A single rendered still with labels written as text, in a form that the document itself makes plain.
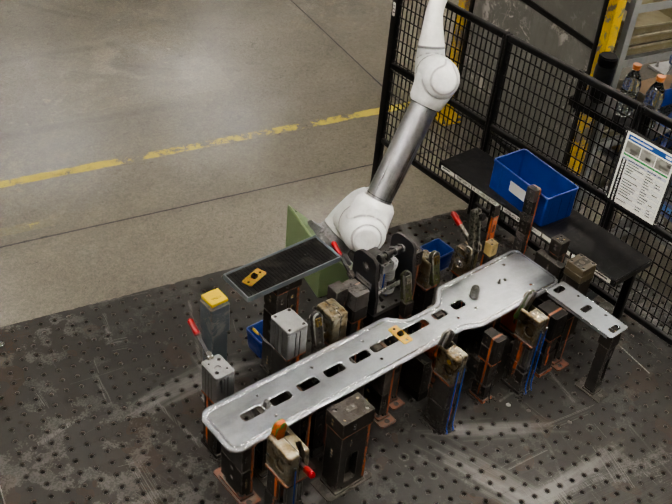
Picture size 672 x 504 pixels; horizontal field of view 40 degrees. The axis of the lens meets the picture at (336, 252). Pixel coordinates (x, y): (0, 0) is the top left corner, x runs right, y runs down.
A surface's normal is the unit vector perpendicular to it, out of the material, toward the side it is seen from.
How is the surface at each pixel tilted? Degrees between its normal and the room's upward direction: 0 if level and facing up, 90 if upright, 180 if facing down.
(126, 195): 0
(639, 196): 90
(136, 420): 0
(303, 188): 0
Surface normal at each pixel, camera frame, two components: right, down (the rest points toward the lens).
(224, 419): 0.07, -0.78
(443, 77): 0.15, 0.22
